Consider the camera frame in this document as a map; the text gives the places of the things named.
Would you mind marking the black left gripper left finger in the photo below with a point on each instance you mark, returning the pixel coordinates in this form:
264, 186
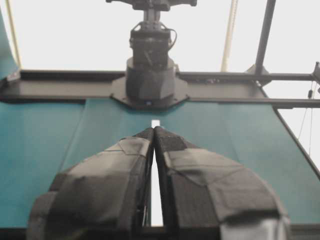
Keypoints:
103, 197

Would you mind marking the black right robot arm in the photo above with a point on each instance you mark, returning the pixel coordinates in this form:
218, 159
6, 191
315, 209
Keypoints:
151, 81

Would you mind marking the black vertical frame post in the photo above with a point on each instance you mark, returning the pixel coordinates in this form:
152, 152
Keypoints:
264, 36

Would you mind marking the long white wooden board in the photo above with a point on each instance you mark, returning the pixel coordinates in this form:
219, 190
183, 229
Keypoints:
156, 207

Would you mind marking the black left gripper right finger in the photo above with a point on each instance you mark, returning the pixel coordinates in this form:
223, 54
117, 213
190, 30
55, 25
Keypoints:
207, 196

